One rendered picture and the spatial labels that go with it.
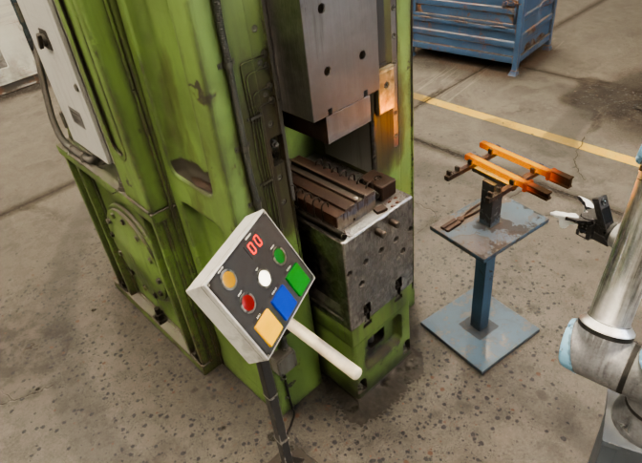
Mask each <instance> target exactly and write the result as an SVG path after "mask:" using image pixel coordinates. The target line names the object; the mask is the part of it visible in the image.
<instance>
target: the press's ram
mask: <svg viewBox="0 0 642 463"><path fill-rule="evenodd" d="M265 2H266V8H267V20H268V26H269V32H270V39H271V45H272V51H273V57H274V64H275V70H276V76H277V82H278V89H279V95H280V101H281V107H282V111H284V112H287V113H289V114H292V115H294V116H298V117H301V118H303V119H305V120H307V121H310V122H312V123H315V122H317V121H319V120H320V119H322V118H324V117H326V116H328V115H329V113H331V114H333V113H335V112H337V111H339V110H341V109H343V108H345V107H346V106H348V105H350V104H352V103H354V102H356V101H357V100H359V99H361V98H363V97H364V95H370V94H371V93H373V92H375V91H377V90H379V89H380V85H379V61H378V37H377V12H376V0H265Z"/></svg>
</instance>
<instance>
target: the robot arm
mask: <svg viewBox="0 0 642 463"><path fill-rule="evenodd" d="M635 162H636V163H637V164H640V167H639V170H638V172H639V174H638V176H637V179H636V182H635V185H634V187H633V189H632V192H631V197H630V199H629V202H628V205H627V208H626V211H625V213H624V216H623V219H622V221H621V222H620V223H618V222H613V218H612V214H611V211H610V204H609V201H608V197H607V195H598V196H596V197H594V198H593V199H592V201H590V200H588V199H585V198H583V197H580V196H578V197H577V198H578V200H579V201H580V202H582V204H584V213H581V215H580V216H581V217H579V216H578V215H577V214H575V213H566V212H559V211H553V212H550V215H552V216H554V217H556V218H558V219H559V223H560V227H562V228H567V227H568V226H569V225H570V224H577V223H578V227H577V229H576V233H575V234H576V235H578V236H580V237H582V238H584V239H586V240H588V241H589V240H591V239H593V240H595V241H597V242H600V243H601V244H603V245H604V246H606V247H608V246H610V247H612V249H611V251H610V255H609V258H608V260H607V263H606V266H605V269H604V272H603V274H602V277H601V280H600V283H599V285H598V287H597V290H596V293H595V296H594V298H593V301H592V304H591V307H590V310H589V311H587V312H584V313H582V314H580V316H579V319H577V318H573V319H571V320H570V322H569V323H568V325H567V328H566V330H565V333H564V336H563V339H562V342H561V346H560V350H559V362H560V364H561V365H562V366H563V367H564V368H567V369H569V370H571V371H572V372H573V373H575V374H578V375H580V376H583V377H585V378H587V379H589V380H590V381H592V382H595V383H597V384H599V385H601V386H603V387H605V388H608V389H611V390H613V391H615V392H617V393H620V394H621V395H619V396H618V397H617V398H616V400H615V401H614V403H613V406H612V408H611V419H612V422H613V425H614V427H615V428H616V429H617V430H618V432H619V433H620V434H621V435H622V436H623V437H624V438H625V439H627V440H628V441H629V442H631V443H632V444H633V445H634V446H636V447H638V448H641V449H642V346H641V345H639V344H637V343H635V342H634V338H635V335H636V334H635V332H634V330H633V329H632V327H631V323H632V321H633V318H634V316H635V313H636V311H637V308H638V306H639V304H640V301H641V299H642V144H641V146H640V148H639V151H638V153H637V156H636V158H635ZM578 217H579V218H578ZM579 232H580V233H581V234H583V233H584V234H586V237H583V236H581V235H579Z"/></svg>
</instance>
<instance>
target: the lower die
mask: <svg viewBox="0 0 642 463"><path fill-rule="evenodd" d="M289 161H293V162H296V163H298V164H300V165H302V166H304V167H306V168H308V169H310V170H312V171H313V172H316V173H318V174H320V175H322V176H324V177H326V178H328V179H331V180H333V181H335V182H338V183H340V184H342V185H344V186H346V187H348V188H350V189H352V190H354V191H355V192H358V193H360V194H362V195H364V199H363V200H361V201H360V202H357V199H355V198H353V197H351V196H349V195H347V194H345V193H343V192H341V191H338V190H336V189H334V188H332V187H330V186H329V185H327V184H325V183H323V182H321V181H319V180H317V179H314V178H312V177H310V176H308V175H306V174H304V173H302V172H300V171H297V170H295V169H293V168H291V167H290V169H291V175H292V181H293V184H294V185H295V187H296V190H294V194H295V193H296V191H297V190H298V189H299V188H302V189H303V190H304V194H302V190H300V191H298V193H297V198H298V204H299V206H300V208H301V209H303V210H305V204H304V196H305V195H306V194H307V193H311V195H312V198H310V195H307V196H306V205H307V210H308V212H309V213H310V214H312V215H313V211H312V201H313V199H314V198H316V197H318V198H320V202H319V200H318V199H316V200H315V201H314V203H313V204H314V212H315V215H316V217H317V218H318V219H320V220H322V216H321V204H322V203H323V202H324V201H327V202H328V203H329V207H328V205H327V204H326V203H325V204H324V205H323V207H322V209H323V217H324V220H325V222H327V223H328V224H330V225H332V226H334V227H336V228H338V229H339V230H342V229H344V228H345V227H347V226H348V225H350V224H351V223H353V222H354V221H356V220H358V219H359V218H361V217H362V216H364V215H365V214H367V213H368V212H370V211H371V210H372V209H373V208H375V190H374V189H372V188H370V187H368V186H367V189H366V188H365V186H366V185H363V184H361V183H358V184H356V181H355V180H353V179H350V180H348V178H347V177H345V176H343V175H341V177H339V174H338V173H336V172H334V171H332V173H331V169H329V168H326V167H325V169H323V166H322V165H320V164H318V163H317V165H315V162H313V161H311V160H309V159H307V158H304V157H301V156H297V157H295V158H293V159H291V158H290V159H289ZM354 218H355V220H353V219H354Z"/></svg>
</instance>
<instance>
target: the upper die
mask: <svg viewBox="0 0 642 463"><path fill-rule="evenodd" d="M282 114H283V120H284V126H286V127H289V128H290V129H293V130H295V131H297V132H300V133H302V134H304V135H307V136H309V137H313V138H315V139H318V140H320V141H322V142H325V143H327V144H331V143H332V142H334V141H336V140H338V139H340V138H341V137H343V136H345V135H347V134H348V133H350V132H352V131H354V130H356V129H357V128H359V127H361V126H363V125H365V124H366V123H368V122H370V121H371V101H370V95H364V97H363V98H361V99H359V100H357V101H356V102H354V103H352V104H350V105H348V106H346V107H345V108H343V109H341V110H339V111H337V112H335V113H333V114H331V113H329V115H328V116H326V117H324V118H322V119H320V120H319V121H317V122H315V123H312V122H310V121H307V120H305V119H303V118H301V117H298V116H294V115H292V114H289V113H287V112H284V111H282Z"/></svg>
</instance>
